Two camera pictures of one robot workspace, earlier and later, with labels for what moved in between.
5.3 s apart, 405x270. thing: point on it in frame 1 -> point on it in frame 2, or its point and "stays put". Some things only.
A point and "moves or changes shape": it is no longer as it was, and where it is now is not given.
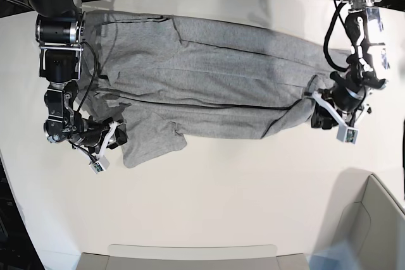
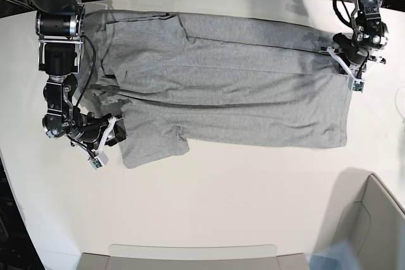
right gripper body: x=347 y=100 -> x=349 y=59
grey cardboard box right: x=372 y=222 stays put
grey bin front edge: x=193 y=257 stays put
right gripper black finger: x=321 y=118 -> x=342 y=71
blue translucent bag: x=339 y=256 stays put
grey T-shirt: x=159 y=77 moves or changes shape
